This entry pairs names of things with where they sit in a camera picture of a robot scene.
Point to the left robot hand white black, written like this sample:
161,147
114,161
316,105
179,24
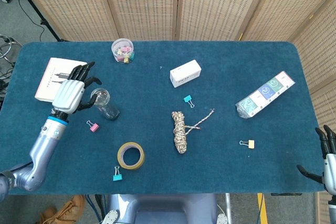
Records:
68,94

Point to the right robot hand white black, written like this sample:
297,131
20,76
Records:
330,166

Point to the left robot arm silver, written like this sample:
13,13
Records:
43,150

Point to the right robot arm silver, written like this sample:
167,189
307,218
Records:
332,208

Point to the white book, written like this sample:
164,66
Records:
50,77

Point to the pink binder clip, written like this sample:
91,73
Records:
94,127

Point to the clear glass bottle black base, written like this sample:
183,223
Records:
110,111

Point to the clear jar of binder clips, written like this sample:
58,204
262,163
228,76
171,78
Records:
122,51

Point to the yellow binder clip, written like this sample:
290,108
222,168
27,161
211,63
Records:
251,144

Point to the black tripod stand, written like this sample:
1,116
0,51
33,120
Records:
39,16

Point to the yellow packing tape roll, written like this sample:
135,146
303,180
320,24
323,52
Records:
120,159

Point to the plastic pack of tissue packets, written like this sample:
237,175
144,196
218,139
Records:
265,95

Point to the large teal binder clip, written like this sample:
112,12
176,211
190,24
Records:
117,177

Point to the brown leather boot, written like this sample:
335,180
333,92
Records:
48,216
71,208

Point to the woven rattan folding screen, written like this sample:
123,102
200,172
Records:
144,3

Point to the white cardboard box with barcode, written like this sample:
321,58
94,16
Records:
185,74

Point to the small teal binder clip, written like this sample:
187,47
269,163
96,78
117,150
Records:
187,99

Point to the blue velvet tablecloth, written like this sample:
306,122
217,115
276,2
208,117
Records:
210,166

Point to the robot torso base silver blue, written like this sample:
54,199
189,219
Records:
162,208

